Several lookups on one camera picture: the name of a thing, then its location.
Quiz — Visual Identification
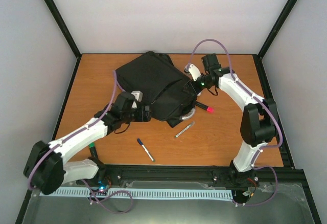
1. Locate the black student backpack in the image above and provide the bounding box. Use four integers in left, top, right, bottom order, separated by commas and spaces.
115, 51, 197, 128

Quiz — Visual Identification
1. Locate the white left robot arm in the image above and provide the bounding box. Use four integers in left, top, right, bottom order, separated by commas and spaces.
23, 91, 151, 195

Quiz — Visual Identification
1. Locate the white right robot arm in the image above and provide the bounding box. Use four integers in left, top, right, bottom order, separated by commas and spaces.
184, 54, 283, 173

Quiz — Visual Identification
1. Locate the pink highlighter marker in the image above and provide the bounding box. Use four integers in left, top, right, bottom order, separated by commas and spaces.
195, 101, 214, 114

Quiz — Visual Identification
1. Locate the blue capped pen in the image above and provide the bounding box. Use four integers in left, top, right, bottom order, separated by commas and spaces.
137, 138, 155, 162

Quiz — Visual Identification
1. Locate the white pen green tip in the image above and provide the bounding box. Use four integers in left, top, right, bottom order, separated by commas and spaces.
174, 121, 195, 138

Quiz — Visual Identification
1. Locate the green capped black marker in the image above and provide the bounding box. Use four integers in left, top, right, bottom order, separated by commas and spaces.
88, 143, 99, 159

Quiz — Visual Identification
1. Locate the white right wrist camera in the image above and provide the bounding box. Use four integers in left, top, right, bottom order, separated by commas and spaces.
184, 64, 201, 81

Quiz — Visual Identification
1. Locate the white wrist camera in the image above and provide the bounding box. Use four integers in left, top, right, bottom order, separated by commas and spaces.
184, 64, 201, 81
131, 91, 143, 102

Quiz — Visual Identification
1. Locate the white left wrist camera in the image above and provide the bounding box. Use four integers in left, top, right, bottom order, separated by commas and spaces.
131, 91, 143, 102

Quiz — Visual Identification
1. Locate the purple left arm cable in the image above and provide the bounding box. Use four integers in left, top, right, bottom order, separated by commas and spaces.
27, 70, 135, 213

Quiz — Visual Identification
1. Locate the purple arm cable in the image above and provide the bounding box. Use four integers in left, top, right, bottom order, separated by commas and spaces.
27, 70, 135, 213
188, 38, 284, 207

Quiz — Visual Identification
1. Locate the black frame post right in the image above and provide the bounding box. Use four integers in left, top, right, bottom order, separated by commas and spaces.
257, 0, 311, 58

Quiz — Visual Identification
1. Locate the black frame post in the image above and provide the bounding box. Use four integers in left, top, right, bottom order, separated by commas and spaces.
257, 0, 311, 58
44, 0, 82, 59

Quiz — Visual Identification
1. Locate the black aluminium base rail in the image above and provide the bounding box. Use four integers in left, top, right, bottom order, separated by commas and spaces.
33, 164, 305, 188

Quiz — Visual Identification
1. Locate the light blue cable duct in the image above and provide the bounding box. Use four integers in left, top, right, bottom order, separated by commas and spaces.
50, 187, 233, 201

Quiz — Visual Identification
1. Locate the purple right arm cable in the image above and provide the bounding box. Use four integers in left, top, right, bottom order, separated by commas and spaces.
188, 38, 284, 207

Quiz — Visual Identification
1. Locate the black frame post left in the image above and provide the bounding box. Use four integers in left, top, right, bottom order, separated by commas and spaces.
44, 0, 82, 59

